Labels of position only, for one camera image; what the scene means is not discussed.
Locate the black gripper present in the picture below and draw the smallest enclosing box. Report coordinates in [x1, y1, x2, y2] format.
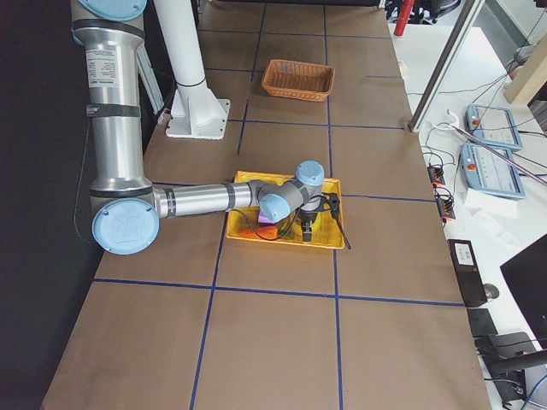
[298, 196, 321, 243]

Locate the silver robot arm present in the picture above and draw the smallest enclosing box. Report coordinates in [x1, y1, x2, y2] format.
[71, 1, 327, 255]

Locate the yellow wicker basket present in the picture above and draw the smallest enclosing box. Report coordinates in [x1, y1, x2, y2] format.
[226, 171, 344, 249]

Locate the brown wicker basket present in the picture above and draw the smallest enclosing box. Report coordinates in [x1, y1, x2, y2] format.
[262, 59, 335, 103]

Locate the toy carrot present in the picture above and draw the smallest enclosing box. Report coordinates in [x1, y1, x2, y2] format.
[237, 225, 295, 240]

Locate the purple foam block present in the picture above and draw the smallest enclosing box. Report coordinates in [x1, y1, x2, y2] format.
[257, 210, 279, 224]

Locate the black power strip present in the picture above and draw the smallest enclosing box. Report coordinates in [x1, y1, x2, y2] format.
[426, 164, 456, 224]

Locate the black power box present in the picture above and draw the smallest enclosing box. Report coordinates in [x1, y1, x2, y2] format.
[447, 239, 487, 308]

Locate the lower teach pendant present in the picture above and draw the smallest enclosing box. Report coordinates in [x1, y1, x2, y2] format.
[461, 143, 526, 200]

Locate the teach pendant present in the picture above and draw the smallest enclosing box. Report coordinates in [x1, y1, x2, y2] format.
[461, 143, 526, 200]
[465, 104, 523, 151]

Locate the upper teach pendant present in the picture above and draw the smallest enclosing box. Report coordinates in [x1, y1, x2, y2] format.
[465, 104, 523, 151]

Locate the black monitor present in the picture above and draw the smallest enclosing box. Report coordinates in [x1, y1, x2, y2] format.
[501, 237, 546, 347]

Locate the black monitor stand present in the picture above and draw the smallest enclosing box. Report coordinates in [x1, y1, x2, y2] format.
[474, 331, 546, 383]

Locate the red cylinder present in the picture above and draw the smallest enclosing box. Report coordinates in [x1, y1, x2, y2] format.
[393, 0, 415, 37]

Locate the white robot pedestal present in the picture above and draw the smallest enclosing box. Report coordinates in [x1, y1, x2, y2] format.
[154, 0, 231, 140]

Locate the aluminium frame post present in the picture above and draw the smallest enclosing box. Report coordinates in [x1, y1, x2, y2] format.
[409, 0, 485, 133]

